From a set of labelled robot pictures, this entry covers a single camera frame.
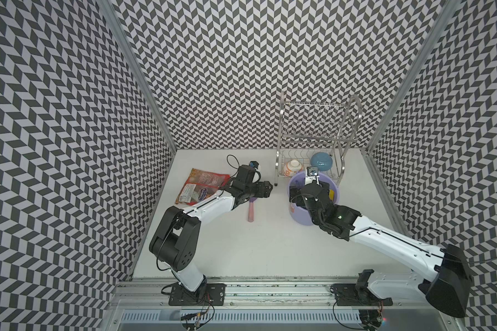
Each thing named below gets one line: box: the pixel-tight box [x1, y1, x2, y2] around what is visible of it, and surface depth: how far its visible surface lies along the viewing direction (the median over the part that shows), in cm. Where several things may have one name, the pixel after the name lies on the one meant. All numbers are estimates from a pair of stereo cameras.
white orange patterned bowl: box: [283, 159, 303, 177], surface depth 102 cm
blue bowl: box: [310, 151, 334, 172], surface depth 107 cm
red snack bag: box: [175, 167, 231, 207], surface depth 101 cm
